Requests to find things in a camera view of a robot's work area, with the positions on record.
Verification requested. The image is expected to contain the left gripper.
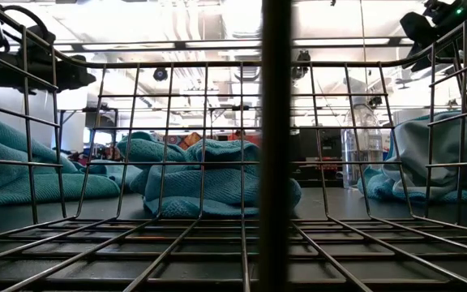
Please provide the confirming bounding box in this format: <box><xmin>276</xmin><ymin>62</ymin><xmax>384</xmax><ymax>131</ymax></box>
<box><xmin>14</xmin><ymin>50</ymin><xmax>96</xmax><ymax>97</ymax></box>

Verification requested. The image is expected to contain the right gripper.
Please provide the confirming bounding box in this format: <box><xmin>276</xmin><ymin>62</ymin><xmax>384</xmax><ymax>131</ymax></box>
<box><xmin>399</xmin><ymin>0</ymin><xmax>467</xmax><ymax>49</ymax></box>

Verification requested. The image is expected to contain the pale blue smooth microfiber towel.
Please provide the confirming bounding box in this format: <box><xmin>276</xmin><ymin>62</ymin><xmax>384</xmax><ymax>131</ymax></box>
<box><xmin>381</xmin><ymin>111</ymin><xmax>467</xmax><ymax>191</ymax></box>

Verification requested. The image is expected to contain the light blue waffle microfiber towel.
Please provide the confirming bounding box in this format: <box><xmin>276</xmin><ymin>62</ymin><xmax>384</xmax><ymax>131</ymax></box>
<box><xmin>130</xmin><ymin>160</ymin><xmax>302</xmax><ymax>219</ymax></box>

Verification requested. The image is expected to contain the clear plastic spray bottle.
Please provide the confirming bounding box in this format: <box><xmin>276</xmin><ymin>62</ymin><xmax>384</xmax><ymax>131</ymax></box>
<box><xmin>341</xmin><ymin>76</ymin><xmax>384</xmax><ymax>190</ymax></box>

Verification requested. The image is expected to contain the black equipment cabinet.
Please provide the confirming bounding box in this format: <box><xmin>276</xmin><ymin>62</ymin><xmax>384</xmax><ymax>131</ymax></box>
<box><xmin>292</xmin><ymin>127</ymin><xmax>344</xmax><ymax>187</ymax></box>

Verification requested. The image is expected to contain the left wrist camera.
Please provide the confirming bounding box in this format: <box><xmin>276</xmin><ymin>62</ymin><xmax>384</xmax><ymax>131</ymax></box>
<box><xmin>16</xmin><ymin>24</ymin><xmax>58</xmax><ymax>54</ymax></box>

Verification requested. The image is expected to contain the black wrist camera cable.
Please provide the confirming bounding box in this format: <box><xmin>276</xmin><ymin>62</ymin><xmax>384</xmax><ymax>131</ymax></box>
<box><xmin>0</xmin><ymin>4</ymin><xmax>56</xmax><ymax>45</ymax></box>

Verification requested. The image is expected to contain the copper wire basket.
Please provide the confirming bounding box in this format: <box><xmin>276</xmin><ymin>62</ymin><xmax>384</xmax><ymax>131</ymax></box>
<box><xmin>0</xmin><ymin>0</ymin><xmax>467</xmax><ymax>292</ymax></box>

